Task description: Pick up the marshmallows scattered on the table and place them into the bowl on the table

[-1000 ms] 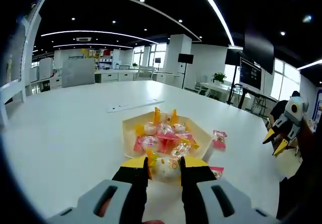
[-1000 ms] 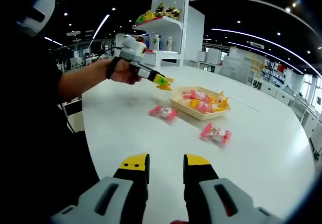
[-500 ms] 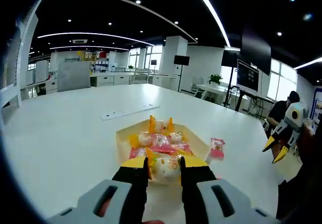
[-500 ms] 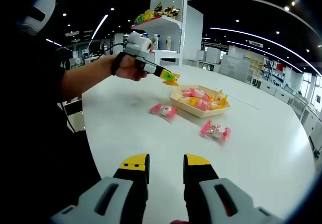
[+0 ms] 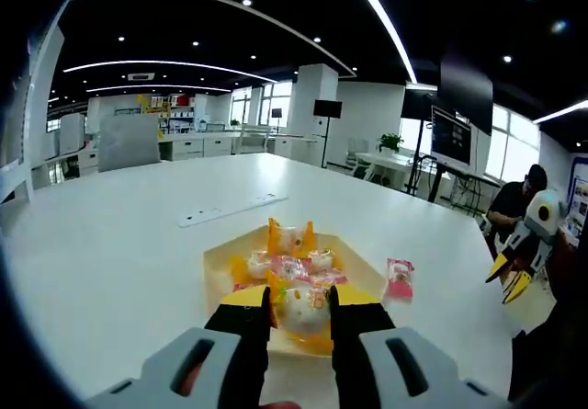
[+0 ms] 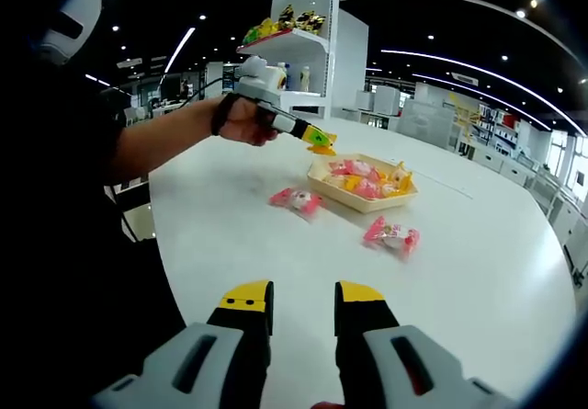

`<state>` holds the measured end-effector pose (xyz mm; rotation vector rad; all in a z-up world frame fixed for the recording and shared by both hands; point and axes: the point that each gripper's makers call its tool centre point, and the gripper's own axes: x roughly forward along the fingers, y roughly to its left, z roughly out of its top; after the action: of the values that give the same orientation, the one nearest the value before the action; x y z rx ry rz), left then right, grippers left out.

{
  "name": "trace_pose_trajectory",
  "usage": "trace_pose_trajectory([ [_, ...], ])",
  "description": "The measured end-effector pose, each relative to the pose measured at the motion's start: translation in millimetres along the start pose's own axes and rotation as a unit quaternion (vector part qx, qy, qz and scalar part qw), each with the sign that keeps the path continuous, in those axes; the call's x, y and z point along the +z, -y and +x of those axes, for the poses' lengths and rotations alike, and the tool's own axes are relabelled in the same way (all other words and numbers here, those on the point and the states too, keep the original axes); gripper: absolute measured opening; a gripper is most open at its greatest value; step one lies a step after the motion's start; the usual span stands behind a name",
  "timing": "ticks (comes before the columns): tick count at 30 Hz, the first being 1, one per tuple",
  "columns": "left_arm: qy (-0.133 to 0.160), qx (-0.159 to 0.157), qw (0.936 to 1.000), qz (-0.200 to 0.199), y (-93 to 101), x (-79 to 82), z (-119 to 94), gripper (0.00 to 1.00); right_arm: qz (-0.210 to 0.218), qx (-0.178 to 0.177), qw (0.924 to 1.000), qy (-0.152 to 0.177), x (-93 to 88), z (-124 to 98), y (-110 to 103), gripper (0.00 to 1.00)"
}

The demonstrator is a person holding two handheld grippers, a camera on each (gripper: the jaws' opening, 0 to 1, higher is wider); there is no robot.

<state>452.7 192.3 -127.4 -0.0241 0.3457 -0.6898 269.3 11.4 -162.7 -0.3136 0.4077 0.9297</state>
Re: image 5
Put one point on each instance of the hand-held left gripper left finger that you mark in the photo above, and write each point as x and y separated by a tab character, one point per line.
179	372

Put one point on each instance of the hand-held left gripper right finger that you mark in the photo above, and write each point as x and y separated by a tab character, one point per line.
404	372

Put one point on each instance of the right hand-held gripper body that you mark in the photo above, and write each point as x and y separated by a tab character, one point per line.
544	218

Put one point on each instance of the beige hexagonal bowl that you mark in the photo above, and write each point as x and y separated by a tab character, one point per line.
216	289

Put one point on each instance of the person's left hand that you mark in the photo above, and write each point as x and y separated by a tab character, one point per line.
281	405

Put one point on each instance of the person in black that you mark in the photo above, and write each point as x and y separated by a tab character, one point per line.
546	344

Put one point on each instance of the lit computer monitor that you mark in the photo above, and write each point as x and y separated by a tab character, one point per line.
452	135

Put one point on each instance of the white table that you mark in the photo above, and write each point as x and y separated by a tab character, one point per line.
115	266

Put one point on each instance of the large black monitor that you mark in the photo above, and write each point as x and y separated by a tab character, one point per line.
466	92

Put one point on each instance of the white desk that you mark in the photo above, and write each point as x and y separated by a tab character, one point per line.
390	158

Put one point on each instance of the potted green plant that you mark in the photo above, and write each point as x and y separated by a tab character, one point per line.
390	142

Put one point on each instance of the white power strip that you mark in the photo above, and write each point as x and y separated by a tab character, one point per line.
232	207

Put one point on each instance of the white air purifier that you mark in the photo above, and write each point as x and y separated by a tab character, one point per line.
319	138

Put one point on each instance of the white drawer cabinet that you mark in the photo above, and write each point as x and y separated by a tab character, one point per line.
188	147
218	144

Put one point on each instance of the grey mesh office chair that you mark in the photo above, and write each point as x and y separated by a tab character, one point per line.
128	142

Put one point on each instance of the black screen on stand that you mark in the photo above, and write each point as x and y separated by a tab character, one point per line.
327	108

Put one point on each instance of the white office chair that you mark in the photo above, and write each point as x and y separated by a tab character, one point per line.
252	135

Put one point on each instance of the white shelf with boxes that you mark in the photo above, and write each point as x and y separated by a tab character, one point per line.
179	110

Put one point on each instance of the small black screen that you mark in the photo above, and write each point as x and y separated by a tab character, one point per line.
276	112

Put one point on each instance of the ceiling air conditioner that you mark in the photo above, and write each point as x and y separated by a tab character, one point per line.
141	76

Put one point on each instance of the white display shelf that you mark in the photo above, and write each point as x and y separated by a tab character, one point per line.
43	87

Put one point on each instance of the blue wall poster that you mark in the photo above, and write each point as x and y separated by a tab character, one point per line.
581	197

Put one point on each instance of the yellow wall decoration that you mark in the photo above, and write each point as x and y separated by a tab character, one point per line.
147	103

